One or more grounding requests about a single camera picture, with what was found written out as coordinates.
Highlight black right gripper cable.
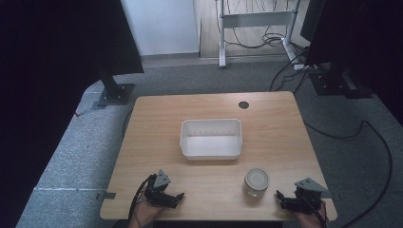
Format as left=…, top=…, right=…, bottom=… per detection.
left=298, top=191, right=329, bottom=228

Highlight black stand with base plate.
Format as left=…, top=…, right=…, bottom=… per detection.
left=93, top=60, right=136, bottom=107
left=308, top=62, right=374, bottom=100

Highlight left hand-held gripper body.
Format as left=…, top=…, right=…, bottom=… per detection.
left=144, top=168, right=172, bottom=207

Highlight black curtain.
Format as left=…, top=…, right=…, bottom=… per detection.
left=0, top=0, right=145, bottom=228
left=304, top=0, right=403, bottom=127

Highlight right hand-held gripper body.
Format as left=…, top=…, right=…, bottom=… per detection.
left=294, top=177, right=331, bottom=214

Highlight grey metal table bracket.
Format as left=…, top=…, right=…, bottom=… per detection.
left=95, top=191, right=117, bottom=200

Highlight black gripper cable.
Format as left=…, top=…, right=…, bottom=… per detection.
left=298, top=191, right=329, bottom=228
left=127, top=173, right=158, bottom=226

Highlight black cable to power strip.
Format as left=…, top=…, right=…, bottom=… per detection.
left=268, top=47, right=310, bottom=95

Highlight white metal desk frame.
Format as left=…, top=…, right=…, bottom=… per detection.
left=216, top=0, right=302, bottom=69

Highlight white plastic bin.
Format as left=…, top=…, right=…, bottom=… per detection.
left=179, top=118, right=243, bottom=162

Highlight bundle of black cables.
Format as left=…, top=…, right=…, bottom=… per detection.
left=223, top=0, right=291, bottom=49

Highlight person's left hand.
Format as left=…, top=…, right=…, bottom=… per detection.
left=127, top=189, right=165, bottom=228

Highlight long black floor cable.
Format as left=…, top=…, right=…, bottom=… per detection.
left=303, top=119, right=394, bottom=228

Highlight person's right hand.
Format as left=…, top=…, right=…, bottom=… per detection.
left=294, top=202, right=329, bottom=228

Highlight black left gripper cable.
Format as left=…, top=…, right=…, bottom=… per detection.
left=127, top=173, right=158, bottom=226

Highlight dark monitor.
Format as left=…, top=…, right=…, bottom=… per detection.
left=299, top=0, right=327, bottom=44

